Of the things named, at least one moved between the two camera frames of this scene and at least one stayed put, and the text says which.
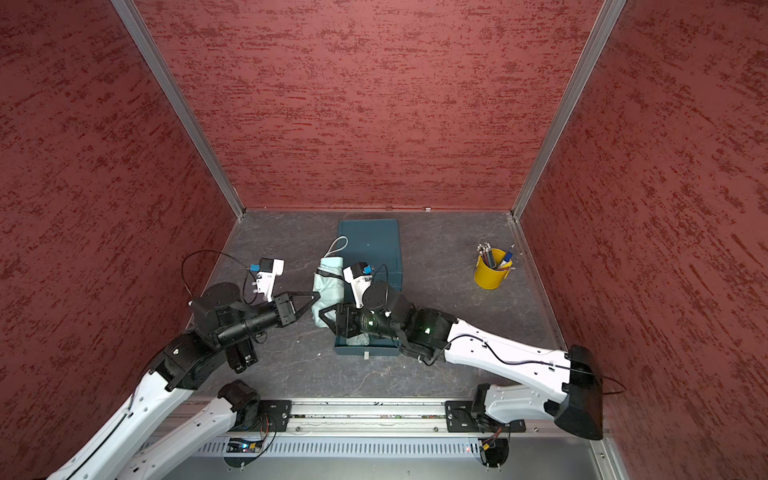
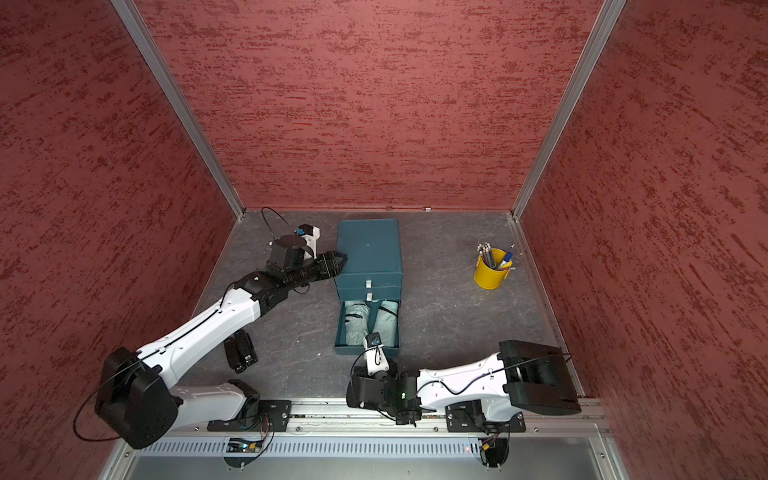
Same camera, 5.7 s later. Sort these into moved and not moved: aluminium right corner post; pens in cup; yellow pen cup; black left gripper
Moved: black left gripper
Not moved: aluminium right corner post; pens in cup; yellow pen cup
